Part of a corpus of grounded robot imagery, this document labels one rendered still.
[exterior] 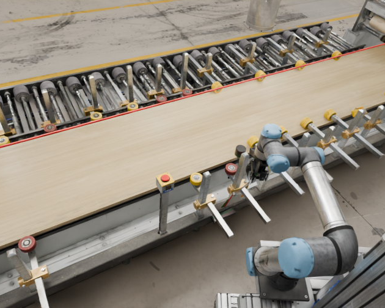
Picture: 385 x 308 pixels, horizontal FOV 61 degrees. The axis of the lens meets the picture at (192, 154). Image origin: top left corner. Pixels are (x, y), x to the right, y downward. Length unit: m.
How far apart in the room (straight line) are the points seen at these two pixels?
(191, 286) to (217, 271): 0.24
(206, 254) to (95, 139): 1.29
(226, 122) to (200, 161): 0.45
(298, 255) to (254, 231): 1.97
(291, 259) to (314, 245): 0.08
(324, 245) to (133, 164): 1.37
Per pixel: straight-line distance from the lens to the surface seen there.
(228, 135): 2.36
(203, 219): 2.13
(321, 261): 1.06
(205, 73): 2.83
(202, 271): 2.74
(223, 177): 2.36
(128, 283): 2.69
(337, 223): 1.16
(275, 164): 1.23
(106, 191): 2.00
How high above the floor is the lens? 2.50
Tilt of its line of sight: 47 degrees down
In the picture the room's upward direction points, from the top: 8 degrees clockwise
